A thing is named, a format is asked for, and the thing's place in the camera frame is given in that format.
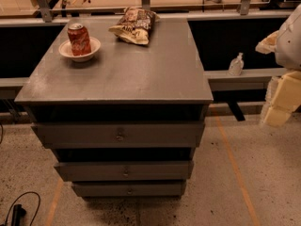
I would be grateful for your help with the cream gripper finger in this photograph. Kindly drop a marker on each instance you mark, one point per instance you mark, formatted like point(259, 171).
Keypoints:
point(267, 45)
point(283, 97)

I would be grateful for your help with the red coke can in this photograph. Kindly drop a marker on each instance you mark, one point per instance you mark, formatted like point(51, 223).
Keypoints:
point(79, 38)

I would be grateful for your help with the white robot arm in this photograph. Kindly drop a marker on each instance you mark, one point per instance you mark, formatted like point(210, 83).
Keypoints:
point(288, 49)

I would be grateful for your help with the brown chip bag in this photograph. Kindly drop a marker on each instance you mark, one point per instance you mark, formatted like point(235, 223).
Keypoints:
point(135, 26)

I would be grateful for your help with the clear sanitizer bottle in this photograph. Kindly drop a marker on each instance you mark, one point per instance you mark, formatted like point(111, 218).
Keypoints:
point(236, 65)

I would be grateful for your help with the bottom grey drawer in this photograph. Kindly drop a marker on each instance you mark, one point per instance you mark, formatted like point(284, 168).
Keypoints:
point(129, 188)

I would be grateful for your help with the grey drawer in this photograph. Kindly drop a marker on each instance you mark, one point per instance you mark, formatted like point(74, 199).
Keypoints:
point(124, 135)
point(129, 188)
point(124, 171)

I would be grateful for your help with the white ceramic bowl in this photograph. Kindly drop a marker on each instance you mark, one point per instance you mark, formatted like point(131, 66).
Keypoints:
point(65, 50)

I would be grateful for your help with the middle grey drawer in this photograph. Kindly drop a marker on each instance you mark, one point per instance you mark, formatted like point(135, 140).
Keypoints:
point(124, 171)

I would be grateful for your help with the top grey drawer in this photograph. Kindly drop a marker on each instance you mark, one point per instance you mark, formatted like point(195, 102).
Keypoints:
point(124, 135)

